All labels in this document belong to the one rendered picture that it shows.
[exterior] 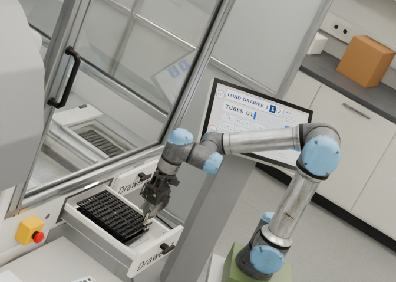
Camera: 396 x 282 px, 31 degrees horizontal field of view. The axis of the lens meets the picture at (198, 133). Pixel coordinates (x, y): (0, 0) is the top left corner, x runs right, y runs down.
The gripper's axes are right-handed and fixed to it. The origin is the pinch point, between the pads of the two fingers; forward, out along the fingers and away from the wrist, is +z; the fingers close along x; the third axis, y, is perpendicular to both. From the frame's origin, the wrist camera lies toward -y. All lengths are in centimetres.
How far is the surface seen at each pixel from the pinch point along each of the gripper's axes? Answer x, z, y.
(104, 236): -4.5, 5.9, 17.9
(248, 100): -15, -21, -95
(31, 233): -18.2, 5.5, 40.4
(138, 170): -20.9, 1.5, -24.1
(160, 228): 4.1, 5.9, -6.0
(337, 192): 16, 74, -289
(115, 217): -8.0, 4.2, 7.5
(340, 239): 37, 94, -266
